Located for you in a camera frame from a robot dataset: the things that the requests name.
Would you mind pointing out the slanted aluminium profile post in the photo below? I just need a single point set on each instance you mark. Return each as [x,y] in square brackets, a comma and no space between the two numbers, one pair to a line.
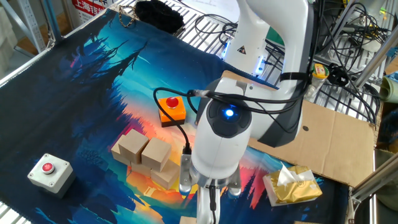
[373,62]

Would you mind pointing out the white paper sheet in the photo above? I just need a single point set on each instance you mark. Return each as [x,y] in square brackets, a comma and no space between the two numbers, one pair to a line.
[214,7]

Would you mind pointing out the gold tissue pack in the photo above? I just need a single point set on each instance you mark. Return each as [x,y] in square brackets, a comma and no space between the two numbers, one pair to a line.
[292,189]

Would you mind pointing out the black power plug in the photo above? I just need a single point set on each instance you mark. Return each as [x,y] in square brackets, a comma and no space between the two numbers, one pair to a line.
[337,74]

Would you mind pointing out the aluminium profile bar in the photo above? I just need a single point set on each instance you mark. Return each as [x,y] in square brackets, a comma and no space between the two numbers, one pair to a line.
[373,182]

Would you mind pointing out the silver table edge rail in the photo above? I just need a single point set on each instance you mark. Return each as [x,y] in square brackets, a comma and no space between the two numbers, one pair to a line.
[12,74]

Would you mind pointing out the blue-grey metal post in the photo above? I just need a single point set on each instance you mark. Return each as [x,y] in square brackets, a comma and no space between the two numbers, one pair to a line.
[51,18]

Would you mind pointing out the white box with red print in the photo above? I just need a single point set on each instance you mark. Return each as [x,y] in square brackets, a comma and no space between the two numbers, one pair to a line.
[88,7]

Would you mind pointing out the orange emergency stop button box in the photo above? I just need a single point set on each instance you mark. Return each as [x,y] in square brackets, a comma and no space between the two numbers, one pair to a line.
[169,113]

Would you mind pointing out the green cutting mat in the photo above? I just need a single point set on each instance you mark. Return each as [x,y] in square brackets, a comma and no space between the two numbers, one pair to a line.
[276,39]

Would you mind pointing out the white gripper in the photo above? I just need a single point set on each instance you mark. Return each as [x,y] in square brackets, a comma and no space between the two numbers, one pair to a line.
[203,208]

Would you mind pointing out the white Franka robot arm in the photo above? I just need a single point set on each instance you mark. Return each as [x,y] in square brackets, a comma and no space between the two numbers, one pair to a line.
[217,149]

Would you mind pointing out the green rolled sheet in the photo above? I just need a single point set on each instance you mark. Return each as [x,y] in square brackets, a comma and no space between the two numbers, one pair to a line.
[390,90]

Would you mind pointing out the flat brown cardboard sheet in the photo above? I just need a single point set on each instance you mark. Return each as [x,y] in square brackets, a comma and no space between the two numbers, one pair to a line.
[326,146]

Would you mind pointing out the grey perforated metal upright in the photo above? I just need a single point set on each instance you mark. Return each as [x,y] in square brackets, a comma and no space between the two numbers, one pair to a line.
[31,25]

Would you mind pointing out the light wooden cube block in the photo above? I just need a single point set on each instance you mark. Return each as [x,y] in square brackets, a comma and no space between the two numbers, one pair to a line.
[156,154]
[133,144]
[116,155]
[166,178]
[141,170]
[186,221]

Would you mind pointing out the colourful forest print mat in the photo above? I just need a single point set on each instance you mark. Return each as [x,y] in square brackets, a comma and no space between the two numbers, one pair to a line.
[37,124]

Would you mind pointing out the grey box with red button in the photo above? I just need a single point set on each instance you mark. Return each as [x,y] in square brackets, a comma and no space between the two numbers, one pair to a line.
[53,177]

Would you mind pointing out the glass jar with yellow lid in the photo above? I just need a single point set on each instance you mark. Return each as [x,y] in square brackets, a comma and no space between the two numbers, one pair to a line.
[320,71]

